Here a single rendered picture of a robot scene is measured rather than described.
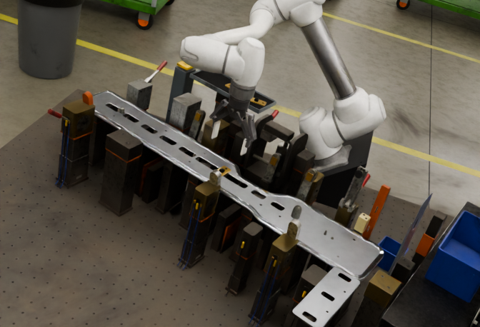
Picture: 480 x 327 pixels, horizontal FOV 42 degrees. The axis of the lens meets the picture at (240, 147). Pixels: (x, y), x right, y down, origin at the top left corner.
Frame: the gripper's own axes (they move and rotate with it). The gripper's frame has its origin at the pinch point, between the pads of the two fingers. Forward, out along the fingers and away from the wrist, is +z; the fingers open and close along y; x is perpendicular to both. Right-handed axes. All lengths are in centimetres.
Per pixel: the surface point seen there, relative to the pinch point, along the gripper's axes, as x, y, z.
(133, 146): 18.1, 29.8, 10.4
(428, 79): -451, 36, 113
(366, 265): 3, -65, 14
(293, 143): -14.8, -18.9, -4.2
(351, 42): -458, 132, 113
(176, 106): -11.7, 34.8, 4.9
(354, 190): -14.8, -46.8, 1.1
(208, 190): 18.8, -6.8, 9.0
